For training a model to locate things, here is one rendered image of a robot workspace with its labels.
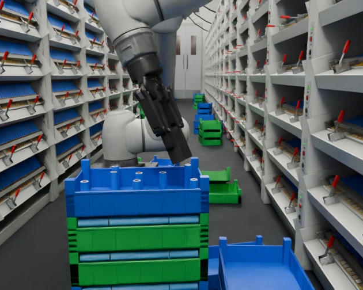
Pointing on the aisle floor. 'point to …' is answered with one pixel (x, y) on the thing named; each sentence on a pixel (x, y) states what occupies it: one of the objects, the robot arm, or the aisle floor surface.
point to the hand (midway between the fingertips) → (177, 146)
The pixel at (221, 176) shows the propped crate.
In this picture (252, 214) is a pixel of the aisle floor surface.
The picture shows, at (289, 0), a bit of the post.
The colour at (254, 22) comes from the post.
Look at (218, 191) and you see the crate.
